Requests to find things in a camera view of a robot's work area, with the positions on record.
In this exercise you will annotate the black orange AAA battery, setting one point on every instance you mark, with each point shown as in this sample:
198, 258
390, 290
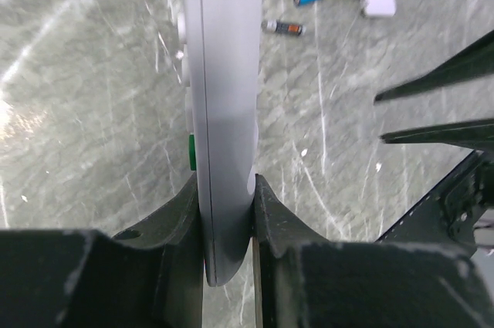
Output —
283, 28

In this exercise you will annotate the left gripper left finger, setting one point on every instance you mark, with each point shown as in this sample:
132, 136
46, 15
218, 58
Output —
148, 275

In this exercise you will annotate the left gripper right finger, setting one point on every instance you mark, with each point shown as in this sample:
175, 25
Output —
304, 280

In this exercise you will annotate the grey white remote control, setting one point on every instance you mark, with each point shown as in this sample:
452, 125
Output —
221, 60

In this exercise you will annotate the white battery cover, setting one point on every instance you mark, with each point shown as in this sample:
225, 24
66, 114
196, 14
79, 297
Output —
378, 8

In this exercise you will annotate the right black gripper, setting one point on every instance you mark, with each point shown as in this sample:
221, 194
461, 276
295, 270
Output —
448, 212

